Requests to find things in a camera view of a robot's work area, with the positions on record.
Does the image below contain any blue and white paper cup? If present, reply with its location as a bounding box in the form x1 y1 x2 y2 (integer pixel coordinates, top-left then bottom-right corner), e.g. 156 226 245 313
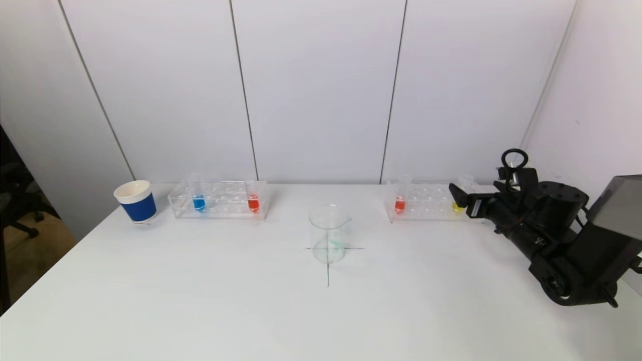
114 180 158 224

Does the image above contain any test tube with blue pigment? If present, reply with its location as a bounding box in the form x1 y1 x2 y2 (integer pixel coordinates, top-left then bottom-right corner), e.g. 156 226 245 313
189 174 207 213

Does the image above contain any test tube with red pigment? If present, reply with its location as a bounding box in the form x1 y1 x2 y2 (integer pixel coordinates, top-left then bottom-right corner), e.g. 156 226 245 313
246 176 261 214
394 175 412 215

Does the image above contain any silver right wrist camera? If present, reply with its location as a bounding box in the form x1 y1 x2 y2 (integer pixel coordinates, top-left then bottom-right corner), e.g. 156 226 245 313
497 168 540 194

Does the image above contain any clear acrylic test tube rack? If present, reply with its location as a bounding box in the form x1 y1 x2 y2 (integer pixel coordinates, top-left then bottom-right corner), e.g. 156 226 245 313
169 181 269 220
384 183 485 224

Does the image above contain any clear glass beaker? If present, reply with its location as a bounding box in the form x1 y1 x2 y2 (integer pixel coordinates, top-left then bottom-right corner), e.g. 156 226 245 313
309 204 351 265

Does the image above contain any black office chair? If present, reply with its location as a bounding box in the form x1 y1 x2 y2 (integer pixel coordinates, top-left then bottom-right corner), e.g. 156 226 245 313
0 160 60 239

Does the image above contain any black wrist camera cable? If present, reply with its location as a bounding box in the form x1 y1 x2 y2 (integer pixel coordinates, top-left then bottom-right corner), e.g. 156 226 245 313
502 149 528 184

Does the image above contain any test tube with yellow pigment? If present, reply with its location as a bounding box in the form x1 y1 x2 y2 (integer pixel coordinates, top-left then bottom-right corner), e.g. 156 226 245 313
451 174 475 214

